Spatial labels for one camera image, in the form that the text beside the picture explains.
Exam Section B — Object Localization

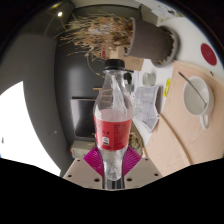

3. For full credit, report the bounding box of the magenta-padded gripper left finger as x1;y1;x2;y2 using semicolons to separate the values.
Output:
63;146;105;190

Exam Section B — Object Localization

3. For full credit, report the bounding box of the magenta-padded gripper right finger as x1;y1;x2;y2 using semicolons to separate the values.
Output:
121;146;164;190

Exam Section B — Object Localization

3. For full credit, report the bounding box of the clear red-labelled drink bottle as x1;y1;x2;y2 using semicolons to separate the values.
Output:
92;58;134;183

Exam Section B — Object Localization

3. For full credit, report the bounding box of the tan wooden drawing board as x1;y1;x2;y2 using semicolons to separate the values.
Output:
143;59;224;178

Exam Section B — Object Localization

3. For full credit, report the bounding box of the open grey printed book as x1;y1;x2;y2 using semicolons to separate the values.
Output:
133;84;163;134

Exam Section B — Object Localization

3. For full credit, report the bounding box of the long ceiling light strip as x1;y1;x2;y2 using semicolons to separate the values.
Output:
0;80;63;178

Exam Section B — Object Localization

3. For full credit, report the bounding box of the white ceramic mug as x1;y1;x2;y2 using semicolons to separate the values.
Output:
182;75;215;131

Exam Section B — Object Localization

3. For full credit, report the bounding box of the yellow tag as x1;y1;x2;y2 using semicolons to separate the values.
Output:
162;78;172;98

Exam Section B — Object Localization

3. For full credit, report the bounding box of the small white cup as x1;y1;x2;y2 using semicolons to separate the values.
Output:
142;71;157;87

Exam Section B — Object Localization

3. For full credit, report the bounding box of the grey spray bottle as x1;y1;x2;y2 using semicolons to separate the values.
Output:
123;69;135;94

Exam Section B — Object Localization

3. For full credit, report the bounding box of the metal spoon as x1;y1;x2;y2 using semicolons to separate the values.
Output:
178;71;208;108

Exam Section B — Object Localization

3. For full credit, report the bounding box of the brown cardboard box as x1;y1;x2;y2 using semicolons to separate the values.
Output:
101;44;145;72

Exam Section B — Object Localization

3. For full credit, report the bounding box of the grey pot with dried plant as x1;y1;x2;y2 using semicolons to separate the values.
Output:
59;14;175;64

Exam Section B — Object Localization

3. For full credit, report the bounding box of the grey plant saucer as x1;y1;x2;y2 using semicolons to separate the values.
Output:
151;25;181;69

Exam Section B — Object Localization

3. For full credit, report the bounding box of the flat round red coaster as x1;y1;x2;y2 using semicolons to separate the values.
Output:
200;42;218;67

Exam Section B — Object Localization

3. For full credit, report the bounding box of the dark wall screen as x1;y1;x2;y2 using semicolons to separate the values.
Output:
69;97;98;141

